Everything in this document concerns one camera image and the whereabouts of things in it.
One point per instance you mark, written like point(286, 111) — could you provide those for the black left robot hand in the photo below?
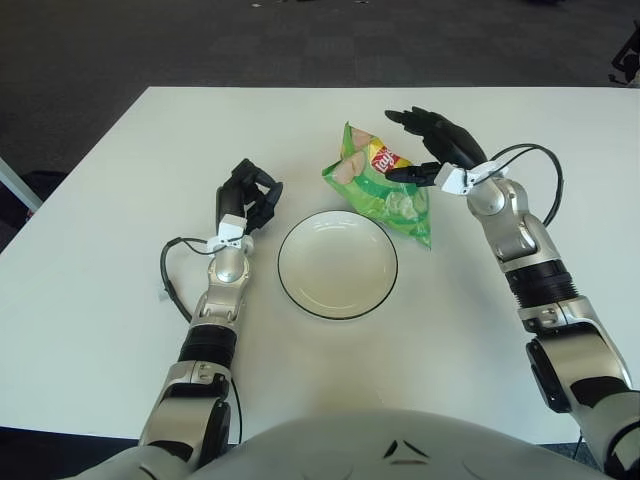
point(227, 200)

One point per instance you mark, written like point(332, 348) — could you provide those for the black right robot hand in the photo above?
point(457, 140)

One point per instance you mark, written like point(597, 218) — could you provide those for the green chips bag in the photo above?
point(400, 215)

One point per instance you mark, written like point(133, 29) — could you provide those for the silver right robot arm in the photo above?
point(515, 225)

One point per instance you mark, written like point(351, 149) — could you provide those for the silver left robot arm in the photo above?
point(227, 275)

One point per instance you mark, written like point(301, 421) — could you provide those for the white plate black rim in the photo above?
point(340, 270)

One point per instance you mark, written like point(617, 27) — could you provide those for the white left wrist connector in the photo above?
point(231, 227)

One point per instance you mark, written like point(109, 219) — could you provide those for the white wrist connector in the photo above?
point(452, 180)
point(231, 227)

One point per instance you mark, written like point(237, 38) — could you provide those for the white right wrist connector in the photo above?
point(452, 180)

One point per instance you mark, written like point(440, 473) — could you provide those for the black office chair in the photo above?
point(622, 55)

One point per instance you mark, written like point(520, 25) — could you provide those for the grey robot torso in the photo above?
point(320, 450)

